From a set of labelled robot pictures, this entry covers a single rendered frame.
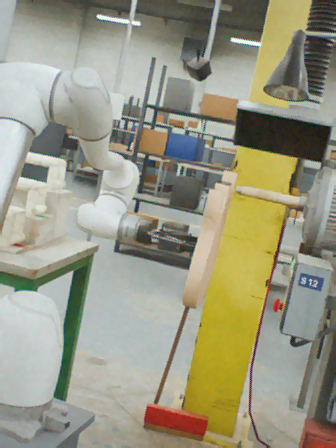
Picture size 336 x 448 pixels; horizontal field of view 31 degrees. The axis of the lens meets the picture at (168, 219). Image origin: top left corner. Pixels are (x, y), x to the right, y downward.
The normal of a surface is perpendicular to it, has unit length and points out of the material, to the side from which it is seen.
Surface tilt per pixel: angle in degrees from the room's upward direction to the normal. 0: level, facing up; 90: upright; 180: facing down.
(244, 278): 90
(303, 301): 90
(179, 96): 90
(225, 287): 90
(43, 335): 74
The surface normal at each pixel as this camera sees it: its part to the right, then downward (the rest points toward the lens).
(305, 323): -0.20, 0.09
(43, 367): 0.63, 0.20
